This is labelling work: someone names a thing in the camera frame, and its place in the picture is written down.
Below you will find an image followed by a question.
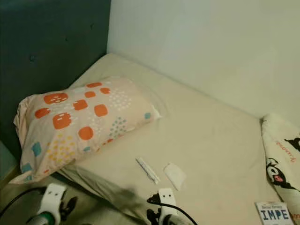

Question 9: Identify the long white wrapper strip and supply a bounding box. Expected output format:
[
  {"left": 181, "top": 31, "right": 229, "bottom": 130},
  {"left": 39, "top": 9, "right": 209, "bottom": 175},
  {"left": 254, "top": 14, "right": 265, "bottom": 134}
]
[{"left": 135, "top": 157, "right": 160, "bottom": 184}]

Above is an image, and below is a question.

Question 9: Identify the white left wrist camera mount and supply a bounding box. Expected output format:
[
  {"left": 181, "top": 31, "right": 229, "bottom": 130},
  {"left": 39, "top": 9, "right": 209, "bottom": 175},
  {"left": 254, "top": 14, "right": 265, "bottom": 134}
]
[{"left": 40, "top": 183, "right": 67, "bottom": 221}]

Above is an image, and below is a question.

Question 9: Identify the cream cartoon print blanket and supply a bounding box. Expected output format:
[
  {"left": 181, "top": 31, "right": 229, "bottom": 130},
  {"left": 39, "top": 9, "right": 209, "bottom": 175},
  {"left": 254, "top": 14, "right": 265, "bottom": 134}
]
[{"left": 261, "top": 112, "right": 300, "bottom": 207}]

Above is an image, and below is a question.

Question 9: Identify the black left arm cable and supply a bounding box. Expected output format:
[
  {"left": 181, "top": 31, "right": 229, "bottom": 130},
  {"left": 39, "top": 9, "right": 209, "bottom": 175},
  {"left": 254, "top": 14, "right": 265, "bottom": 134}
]
[{"left": 0, "top": 187, "right": 47, "bottom": 216}]

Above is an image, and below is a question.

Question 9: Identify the dark teal upholstered headboard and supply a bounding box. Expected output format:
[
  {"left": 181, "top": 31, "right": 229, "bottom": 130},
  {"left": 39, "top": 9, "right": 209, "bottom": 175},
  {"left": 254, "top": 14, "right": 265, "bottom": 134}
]
[{"left": 0, "top": 0, "right": 112, "bottom": 160}]

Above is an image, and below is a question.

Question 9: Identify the pink pillow with orange spots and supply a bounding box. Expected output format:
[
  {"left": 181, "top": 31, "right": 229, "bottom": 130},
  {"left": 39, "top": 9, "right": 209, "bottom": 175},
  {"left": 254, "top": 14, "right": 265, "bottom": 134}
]
[{"left": 9, "top": 76, "right": 162, "bottom": 184}]

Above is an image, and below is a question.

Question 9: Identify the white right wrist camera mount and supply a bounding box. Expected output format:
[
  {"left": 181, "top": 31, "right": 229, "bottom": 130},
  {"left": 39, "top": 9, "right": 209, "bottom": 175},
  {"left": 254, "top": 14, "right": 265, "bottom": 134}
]
[{"left": 158, "top": 188, "right": 176, "bottom": 221}]

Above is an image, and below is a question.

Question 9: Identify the white book with blue letters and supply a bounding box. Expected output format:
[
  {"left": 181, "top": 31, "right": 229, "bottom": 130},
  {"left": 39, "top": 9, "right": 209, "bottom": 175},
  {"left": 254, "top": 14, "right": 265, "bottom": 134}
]
[{"left": 255, "top": 202, "right": 295, "bottom": 225}]

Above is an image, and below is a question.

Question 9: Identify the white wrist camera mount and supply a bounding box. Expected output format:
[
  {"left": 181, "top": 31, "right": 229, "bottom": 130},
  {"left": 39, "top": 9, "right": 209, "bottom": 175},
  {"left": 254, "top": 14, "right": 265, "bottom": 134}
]
[
  {"left": 40, "top": 183, "right": 67, "bottom": 221},
  {"left": 158, "top": 188, "right": 176, "bottom": 221}
]

